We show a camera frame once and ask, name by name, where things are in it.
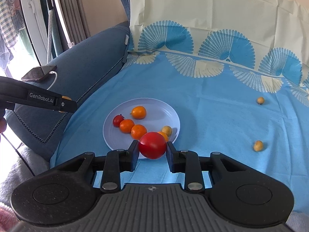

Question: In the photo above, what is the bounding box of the grey curtain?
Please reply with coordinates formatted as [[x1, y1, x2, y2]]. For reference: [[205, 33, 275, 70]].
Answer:
[[52, 0, 90, 57]]

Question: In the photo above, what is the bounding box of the person's left hand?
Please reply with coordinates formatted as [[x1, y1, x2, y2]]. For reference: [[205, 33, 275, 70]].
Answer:
[[0, 117, 7, 133]]

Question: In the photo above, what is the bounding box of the red cherry tomato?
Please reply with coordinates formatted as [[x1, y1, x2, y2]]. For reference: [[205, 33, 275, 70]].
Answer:
[[113, 114, 125, 128], [138, 132, 167, 160]]

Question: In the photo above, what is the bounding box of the lavender round plate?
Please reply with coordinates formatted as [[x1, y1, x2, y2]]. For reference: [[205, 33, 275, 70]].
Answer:
[[103, 98, 180, 150]]

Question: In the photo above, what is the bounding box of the black smartphone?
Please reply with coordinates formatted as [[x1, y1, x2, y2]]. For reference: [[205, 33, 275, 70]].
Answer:
[[21, 64, 57, 81]]

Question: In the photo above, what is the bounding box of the white charging cable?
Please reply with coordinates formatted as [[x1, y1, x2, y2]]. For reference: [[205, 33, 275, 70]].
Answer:
[[46, 70, 59, 91]]

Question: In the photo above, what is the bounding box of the orange tangerine with stem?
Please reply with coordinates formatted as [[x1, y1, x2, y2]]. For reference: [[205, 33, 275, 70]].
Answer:
[[119, 119, 135, 134]]

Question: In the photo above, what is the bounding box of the orange kumquat oval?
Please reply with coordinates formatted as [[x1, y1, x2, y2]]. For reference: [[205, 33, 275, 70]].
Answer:
[[130, 106, 147, 119]]

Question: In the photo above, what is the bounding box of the white window frame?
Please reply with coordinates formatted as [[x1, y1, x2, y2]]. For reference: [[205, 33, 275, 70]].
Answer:
[[20, 0, 48, 65]]

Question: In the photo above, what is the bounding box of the blue patterned bed sheet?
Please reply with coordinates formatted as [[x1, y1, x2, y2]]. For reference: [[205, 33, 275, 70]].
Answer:
[[51, 0, 308, 213]]

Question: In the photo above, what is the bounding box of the dark blue sofa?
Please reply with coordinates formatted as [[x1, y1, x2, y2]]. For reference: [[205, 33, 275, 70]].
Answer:
[[4, 0, 132, 161]]

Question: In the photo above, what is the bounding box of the small orange kumquat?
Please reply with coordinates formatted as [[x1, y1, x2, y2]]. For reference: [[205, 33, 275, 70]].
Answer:
[[158, 131, 169, 142]]

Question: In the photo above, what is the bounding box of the tan longan top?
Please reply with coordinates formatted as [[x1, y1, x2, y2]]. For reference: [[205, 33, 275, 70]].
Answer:
[[257, 97, 265, 105]]

